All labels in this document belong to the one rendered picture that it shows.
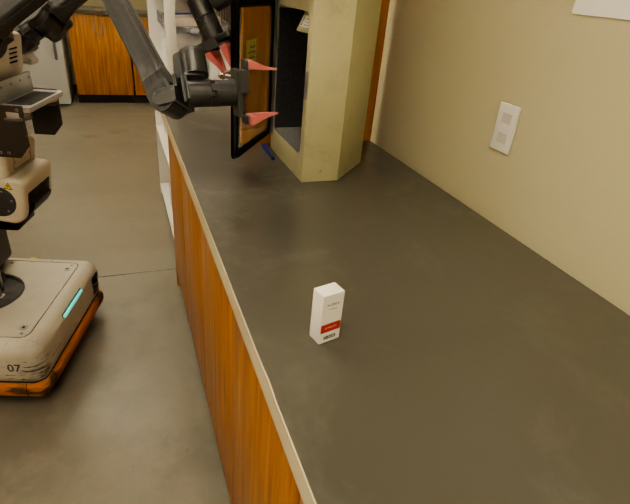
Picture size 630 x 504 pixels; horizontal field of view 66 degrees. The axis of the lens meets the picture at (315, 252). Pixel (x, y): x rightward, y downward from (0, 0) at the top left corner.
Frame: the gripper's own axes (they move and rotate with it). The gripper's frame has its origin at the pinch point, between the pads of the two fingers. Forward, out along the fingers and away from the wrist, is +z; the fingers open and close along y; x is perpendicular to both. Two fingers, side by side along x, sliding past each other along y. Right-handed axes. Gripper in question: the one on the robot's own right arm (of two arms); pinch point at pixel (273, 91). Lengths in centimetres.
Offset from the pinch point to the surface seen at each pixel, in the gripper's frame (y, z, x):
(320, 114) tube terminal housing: -7.1, 15.6, 9.4
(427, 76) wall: 1, 55, 20
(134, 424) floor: -115, -45, 36
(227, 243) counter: -28.5, -16.8, -18.9
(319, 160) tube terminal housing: -19.7, 16.0, 11.0
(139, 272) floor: -102, -36, 139
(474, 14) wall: 17, 56, 2
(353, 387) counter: -35, -9, -64
